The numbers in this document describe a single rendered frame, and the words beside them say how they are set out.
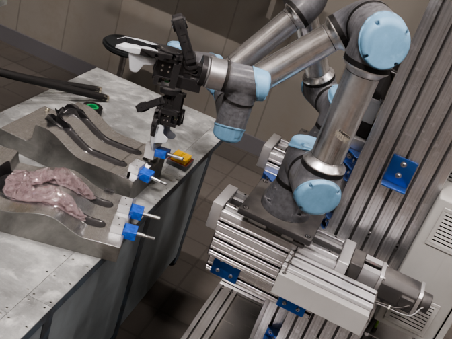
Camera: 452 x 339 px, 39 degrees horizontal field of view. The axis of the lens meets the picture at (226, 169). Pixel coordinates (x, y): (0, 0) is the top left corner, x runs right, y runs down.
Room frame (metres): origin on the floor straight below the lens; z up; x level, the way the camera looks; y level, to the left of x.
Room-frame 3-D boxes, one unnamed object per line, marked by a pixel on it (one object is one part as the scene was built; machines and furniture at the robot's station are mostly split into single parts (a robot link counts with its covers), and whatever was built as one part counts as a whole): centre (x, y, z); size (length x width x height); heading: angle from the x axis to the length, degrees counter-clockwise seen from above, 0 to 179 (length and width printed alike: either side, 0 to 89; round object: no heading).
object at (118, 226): (1.50, 0.20, 0.85); 0.13 x 0.05 x 0.05; 96
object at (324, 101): (2.10, -0.30, 1.20); 0.13 x 0.12 x 0.14; 28
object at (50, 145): (1.89, 0.49, 0.87); 0.50 x 0.26 x 0.14; 79
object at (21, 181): (1.53, 0.47, 0.90); 0.26 x 0.18 x 0.08; 96
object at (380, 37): (1.48, -0.23, 1.41); 0.15 x 0.12 x 0.55; 14
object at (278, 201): (1.61, -0.20, 1.09); 0.15 x 0.15 x 0.10
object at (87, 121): (1.87, 0.47, 0.92); 0.35 x 0.16 x 0.09; 79
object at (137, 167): (1.78, 0.23, 0.89); 0.13 x 0.05 x 0.05; 79
